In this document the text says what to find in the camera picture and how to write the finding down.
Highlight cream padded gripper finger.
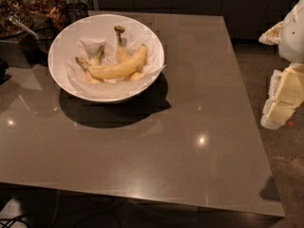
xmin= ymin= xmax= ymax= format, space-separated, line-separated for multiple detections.
xmin=260 ymin=63 xmax=304 ymax=130

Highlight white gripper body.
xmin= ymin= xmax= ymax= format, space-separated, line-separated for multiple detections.
xmin=258 ymin=0 xmax=304 ymax=63

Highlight long front yellow banana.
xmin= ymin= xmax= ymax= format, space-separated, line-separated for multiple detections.
xmin=75 ymin=44 xmax=147 ymax=80

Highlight small left yellow banana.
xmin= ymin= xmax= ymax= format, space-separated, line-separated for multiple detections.
xmin=85 ymin=46 xmax=105 ymax=84

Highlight white bowl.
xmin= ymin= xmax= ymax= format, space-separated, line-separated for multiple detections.
xmin=48 ymin=14 xmax=158 ymax=97

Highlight glass bowl with nuts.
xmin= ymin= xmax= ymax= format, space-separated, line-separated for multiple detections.
xmin=0 ymin=0 xmax=33 ymax=38

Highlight white paper liner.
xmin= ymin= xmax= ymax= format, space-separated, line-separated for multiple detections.
xmin=64 ymin=35 xmax=165 ymax=103

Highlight glass jar with snacks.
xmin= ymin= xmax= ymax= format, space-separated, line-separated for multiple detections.
xmin=26 ymin=0 xmax=68 ymax=30

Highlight black wire rack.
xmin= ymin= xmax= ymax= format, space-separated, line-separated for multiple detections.
xmin=66 ymin=2 xmax=88 ymax=24

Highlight metal scoop handle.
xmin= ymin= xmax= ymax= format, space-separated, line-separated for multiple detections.
xmin=9 ymin=15 xmax=39 ymax=40

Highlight black cables on floor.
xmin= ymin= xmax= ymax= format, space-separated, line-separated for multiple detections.
xmin=0 ymin=213 xmax=32 ymax=228

